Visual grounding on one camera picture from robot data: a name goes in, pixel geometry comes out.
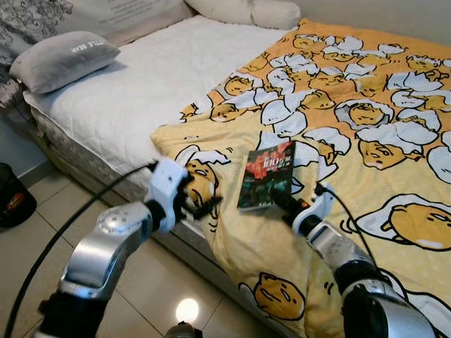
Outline white black floral print cloth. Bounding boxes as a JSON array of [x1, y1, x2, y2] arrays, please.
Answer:
[[0, 0, 191, 108]]

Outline white quilted mattress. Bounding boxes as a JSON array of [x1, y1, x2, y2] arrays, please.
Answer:
[[25, 15, 297, 212]]

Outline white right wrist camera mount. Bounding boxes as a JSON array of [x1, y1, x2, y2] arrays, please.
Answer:
[[292, 184, 335, 237]]

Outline beige headboard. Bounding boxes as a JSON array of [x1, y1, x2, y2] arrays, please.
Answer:
[[106, 4, 198, 47]]

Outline yellow egg print blanket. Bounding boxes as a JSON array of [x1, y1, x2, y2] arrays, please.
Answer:
[[152, 18, 451, 338]]

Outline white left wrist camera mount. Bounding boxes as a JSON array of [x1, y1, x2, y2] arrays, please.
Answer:
[[147, 158, 190, 233]]

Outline grey lettered pillow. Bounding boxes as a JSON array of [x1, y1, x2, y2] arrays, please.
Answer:
[[8, 30, 121, 96]]

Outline dark book with red cover print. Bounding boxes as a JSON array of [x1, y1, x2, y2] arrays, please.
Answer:
[[237, 139, 297, 211]]

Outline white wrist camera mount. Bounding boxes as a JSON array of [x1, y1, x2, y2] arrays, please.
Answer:
[[292, 184, 335, 237], [147, 158, 190, 233]]

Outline black mesh trash bin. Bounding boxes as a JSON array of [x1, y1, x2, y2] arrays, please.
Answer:
[[0, 162, 37, 227]]

